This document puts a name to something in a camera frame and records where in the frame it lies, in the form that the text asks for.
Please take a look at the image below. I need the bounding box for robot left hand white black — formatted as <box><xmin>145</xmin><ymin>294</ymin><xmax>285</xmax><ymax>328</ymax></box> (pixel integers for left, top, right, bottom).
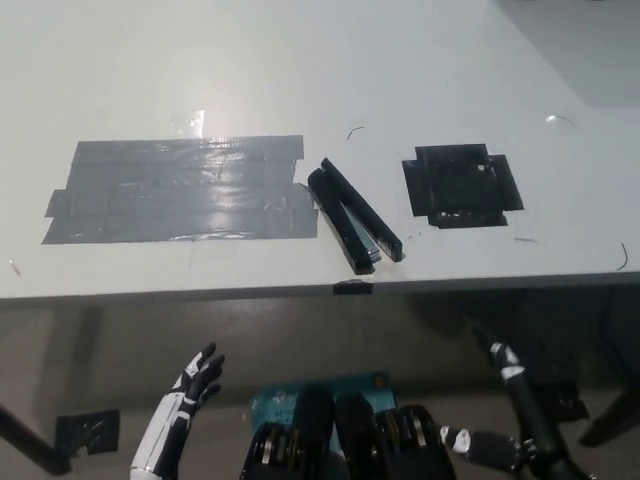
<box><xmin>129</xmin><ymin>341</ymin><xmax>226</xmax><ymax>477</ymax></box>

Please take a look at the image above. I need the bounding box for robot right hand white black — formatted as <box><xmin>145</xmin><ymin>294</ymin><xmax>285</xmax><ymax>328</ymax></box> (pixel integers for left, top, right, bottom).
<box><xmin>438</xmin><ymin>318</ymin><xmax>595</xmax><ymax>480</ymax></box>

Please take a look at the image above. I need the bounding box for black stapler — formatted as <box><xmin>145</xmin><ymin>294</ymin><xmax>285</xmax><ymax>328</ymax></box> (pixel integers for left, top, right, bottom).
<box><xmin>305</xmin><ymin>157</ymin><xmax>406</xmax><ymax>277</ymax></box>

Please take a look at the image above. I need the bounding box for black table leg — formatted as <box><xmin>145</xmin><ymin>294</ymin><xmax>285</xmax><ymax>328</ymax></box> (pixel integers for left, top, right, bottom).
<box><xmin>578</xmin><ymin>384</ymin><xmax>640</xmax><ymax>448</ymax></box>
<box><xmin>0</xmin><ymin>402</ymin><xmax>72</xmax><ymax>475</ymax></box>

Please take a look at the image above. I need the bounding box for black floor tape patch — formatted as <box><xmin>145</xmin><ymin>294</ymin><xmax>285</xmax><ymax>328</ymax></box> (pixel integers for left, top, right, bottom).
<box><xmin>55</xmin><ymin>407</ymin><xmax>122</xmax><ymax>457</ymax></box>

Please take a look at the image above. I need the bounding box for small black tape strip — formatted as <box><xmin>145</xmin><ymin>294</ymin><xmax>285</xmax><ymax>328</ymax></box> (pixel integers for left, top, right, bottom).
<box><xmin>332</xmin><ymin>279</ymin><xmax>375</xmax><ymax>296</ymax></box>

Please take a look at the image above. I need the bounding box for black tape square patch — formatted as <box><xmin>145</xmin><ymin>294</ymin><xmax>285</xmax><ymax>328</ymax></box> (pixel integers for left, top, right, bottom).
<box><xmin>401</xmin><ymin>143</ymin><xmax>526</xmax><ymax>230</ymax></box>

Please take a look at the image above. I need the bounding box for grey duct tape patch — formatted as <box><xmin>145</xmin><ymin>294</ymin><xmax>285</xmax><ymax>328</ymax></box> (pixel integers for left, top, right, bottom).
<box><xmin>39</xmin><ymin>133</ymin><xmax>321</xmax><ymax>246</ymax></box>

